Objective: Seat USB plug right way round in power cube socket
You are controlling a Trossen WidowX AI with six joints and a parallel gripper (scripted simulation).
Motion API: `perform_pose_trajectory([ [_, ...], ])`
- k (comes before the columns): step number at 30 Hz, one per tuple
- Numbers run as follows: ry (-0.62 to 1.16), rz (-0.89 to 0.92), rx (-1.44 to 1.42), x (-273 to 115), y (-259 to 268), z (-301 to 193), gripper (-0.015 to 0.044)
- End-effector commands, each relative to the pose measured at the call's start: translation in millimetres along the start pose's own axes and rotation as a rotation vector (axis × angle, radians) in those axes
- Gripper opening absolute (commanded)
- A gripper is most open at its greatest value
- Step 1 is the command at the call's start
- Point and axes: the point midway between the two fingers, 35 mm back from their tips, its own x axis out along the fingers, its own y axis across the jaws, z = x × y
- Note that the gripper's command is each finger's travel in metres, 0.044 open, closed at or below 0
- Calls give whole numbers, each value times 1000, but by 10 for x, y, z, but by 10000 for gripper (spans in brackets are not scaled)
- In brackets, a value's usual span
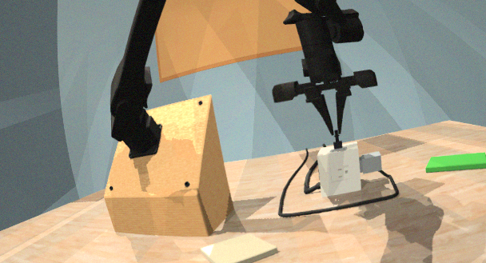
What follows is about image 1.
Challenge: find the black cable with grey plug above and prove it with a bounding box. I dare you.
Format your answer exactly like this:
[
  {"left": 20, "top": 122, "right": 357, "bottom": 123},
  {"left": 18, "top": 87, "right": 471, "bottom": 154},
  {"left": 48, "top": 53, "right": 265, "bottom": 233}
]
[{"left": 278, "top": 149, "right": 399, "bottom": 217}]

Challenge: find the flat green block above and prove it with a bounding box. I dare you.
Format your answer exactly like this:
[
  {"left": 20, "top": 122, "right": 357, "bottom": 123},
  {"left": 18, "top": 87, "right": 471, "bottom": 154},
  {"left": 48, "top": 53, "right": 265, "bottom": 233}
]
[{"left": 425, "top": 152, "right": 486, "bottom": 173}]

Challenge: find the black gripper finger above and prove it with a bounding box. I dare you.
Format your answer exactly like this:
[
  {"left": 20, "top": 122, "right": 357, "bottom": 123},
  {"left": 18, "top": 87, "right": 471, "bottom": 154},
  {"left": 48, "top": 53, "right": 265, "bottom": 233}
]
[
  {"left": 306, "top": 94, "right": 334, "bottom": 135},
  {"left": 335, "top": 91, "right": 352, "bottom": 134}
]

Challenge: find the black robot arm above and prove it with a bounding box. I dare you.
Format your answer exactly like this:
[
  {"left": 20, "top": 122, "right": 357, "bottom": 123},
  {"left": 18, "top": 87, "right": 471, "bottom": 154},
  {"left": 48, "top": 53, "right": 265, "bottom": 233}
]
[{"left": 110, "top": 0, "right": 364, "bottom": 159}]

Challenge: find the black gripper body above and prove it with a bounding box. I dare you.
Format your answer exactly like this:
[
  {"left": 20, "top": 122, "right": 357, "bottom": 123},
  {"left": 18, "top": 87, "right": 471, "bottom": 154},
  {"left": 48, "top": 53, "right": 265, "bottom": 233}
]
[{"left": 272, "top": 43, "right": 378, "bottom": 103}]

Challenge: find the white power cube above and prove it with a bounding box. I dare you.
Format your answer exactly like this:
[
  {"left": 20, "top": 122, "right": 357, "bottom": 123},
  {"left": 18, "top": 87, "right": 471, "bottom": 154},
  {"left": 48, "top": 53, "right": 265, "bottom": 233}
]
[{"left": 304, "top": 142, "right": 361, "bottom": 197}]

